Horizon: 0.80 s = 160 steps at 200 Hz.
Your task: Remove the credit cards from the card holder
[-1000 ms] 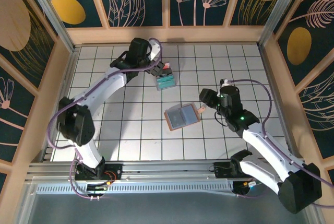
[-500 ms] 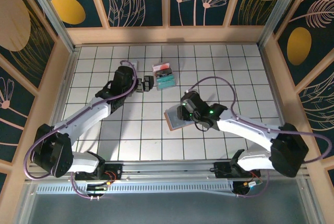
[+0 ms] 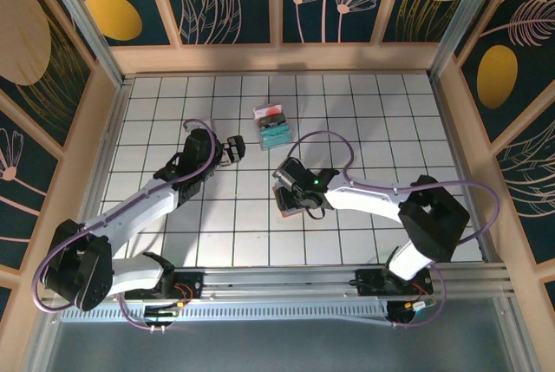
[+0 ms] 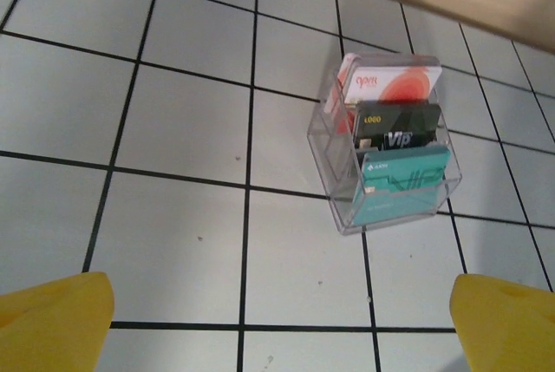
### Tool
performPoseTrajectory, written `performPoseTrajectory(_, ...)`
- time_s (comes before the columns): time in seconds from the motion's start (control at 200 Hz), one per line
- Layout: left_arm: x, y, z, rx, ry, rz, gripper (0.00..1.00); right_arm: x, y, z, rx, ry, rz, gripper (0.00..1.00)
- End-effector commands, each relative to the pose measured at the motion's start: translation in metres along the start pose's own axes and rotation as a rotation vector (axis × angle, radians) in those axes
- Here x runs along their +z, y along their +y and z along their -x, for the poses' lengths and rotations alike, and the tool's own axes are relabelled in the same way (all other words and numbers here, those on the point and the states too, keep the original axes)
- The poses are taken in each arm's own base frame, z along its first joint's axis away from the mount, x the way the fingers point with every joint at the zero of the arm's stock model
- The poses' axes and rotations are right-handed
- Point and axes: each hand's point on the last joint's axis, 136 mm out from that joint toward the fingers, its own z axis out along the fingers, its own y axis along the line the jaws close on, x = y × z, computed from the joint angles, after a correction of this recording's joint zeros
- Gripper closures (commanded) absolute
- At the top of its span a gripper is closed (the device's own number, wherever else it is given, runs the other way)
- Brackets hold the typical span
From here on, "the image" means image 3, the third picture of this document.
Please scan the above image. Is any teal credit card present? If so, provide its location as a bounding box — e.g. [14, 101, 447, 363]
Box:
[258, 127, 292, 151]

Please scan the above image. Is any black credit card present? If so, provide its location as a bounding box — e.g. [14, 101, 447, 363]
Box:
[256, 114, 288, 129]

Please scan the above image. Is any white card with red circle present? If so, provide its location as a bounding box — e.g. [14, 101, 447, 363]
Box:
[254, 105, 285, 120]

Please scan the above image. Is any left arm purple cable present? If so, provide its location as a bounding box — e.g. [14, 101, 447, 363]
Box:
[36, 118, 218, 333]

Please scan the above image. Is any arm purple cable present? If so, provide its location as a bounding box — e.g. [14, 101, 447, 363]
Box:
[36, 118, 218, 333]
[285, 129, 502, 330]

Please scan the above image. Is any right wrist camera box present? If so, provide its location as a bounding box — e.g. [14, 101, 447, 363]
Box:
[272, 157, 308, 190]

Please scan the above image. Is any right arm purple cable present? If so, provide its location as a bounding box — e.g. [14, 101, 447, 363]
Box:
[285, 129, 502, 330]

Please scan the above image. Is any aluminium frame rail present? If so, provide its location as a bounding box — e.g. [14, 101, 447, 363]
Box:
[41, 262, 515, 306]

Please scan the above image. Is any aluminium side rail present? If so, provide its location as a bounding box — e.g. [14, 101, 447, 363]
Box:
[73, 79, 134, 234]
[428, 76, 498, 263]

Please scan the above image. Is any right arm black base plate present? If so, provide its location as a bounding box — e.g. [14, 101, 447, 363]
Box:
[354, 266, 434, 297]

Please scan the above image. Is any slotted grey cable duct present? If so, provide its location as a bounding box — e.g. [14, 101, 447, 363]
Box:
[60, 305, 389, 323]

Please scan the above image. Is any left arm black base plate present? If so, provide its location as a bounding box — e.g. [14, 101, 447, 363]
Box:
[124, 271, 205, 302]

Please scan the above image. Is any aluminium corner post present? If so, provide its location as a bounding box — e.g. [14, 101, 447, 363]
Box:
[428, 0, 519, 81]
[36, 0, 127, 88]

